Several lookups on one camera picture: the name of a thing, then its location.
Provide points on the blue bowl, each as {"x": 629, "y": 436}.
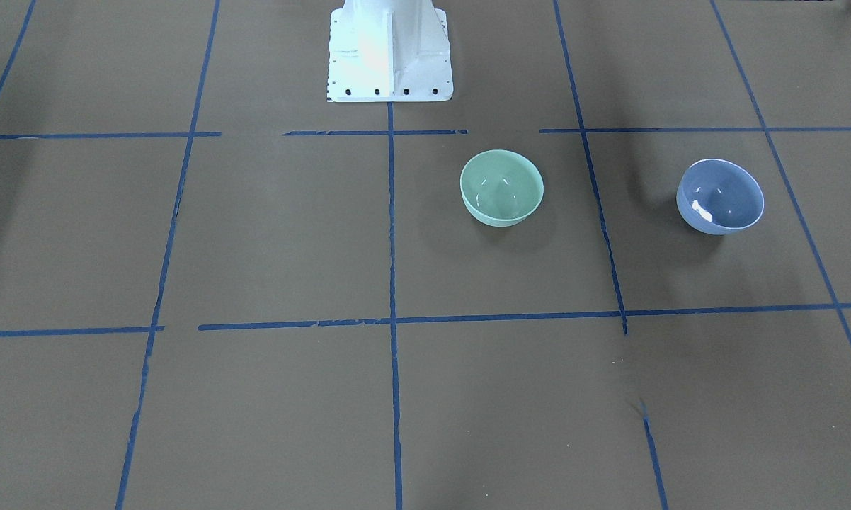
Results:
{"x": 718, "y": 197}

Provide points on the green bowl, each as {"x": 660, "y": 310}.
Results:
{"x": 500, "y": 188}

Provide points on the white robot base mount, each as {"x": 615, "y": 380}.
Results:
{"x": 389, "y": 51}

